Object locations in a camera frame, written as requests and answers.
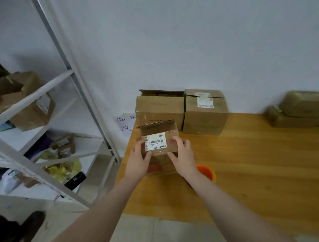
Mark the person's left hand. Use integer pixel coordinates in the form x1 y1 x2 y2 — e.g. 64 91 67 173
125 137 153 182

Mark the person's right hand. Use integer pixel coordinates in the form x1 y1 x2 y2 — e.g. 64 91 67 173
167 136 198 179

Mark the blue orange tape dispenser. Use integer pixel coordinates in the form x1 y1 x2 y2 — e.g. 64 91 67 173
189 165 216 187

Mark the cube red-printed cardboard box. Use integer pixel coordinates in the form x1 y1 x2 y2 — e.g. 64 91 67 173
137 120 181 175

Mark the stack of cardboard boxes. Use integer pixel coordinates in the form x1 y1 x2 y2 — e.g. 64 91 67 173
135 89 229 136

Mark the box barcode label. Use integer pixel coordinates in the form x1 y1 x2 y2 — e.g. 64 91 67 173
265 106 319 128

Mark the small open-flap cardboard box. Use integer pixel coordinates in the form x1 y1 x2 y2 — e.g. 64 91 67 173
280 91 319 118

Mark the person's right forearm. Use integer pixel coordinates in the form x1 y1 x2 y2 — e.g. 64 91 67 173
187 170 295 242

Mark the person's left forearm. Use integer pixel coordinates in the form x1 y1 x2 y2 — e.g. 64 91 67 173
52 175 145 242

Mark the brown cardboard scrap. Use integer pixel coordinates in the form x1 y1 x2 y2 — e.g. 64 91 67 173
15 172 40 189

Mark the black mobile phone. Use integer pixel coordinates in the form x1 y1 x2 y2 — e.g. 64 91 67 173
64 172 87 191

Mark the yellow plastic bag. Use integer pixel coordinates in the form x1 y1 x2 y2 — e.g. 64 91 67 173
45 159 83 182

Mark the small open carton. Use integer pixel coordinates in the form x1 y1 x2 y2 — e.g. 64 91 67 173
50 135 76 158

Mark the wooden table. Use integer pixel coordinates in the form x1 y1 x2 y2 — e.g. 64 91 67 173
116 112 319 236

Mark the dark blue bag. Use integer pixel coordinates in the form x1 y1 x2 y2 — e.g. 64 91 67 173
25 146 51 161

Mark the large worn shelf carton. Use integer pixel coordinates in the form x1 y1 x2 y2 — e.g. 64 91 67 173
0 65 56 132

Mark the grey metal shelf rack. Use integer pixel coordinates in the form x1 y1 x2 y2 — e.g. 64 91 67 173
0 0 122 209

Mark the white plastic bag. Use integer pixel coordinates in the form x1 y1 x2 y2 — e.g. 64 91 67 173
0 170 22 195

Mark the white paper wall sign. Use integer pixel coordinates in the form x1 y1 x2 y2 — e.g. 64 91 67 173
115 114 137 138

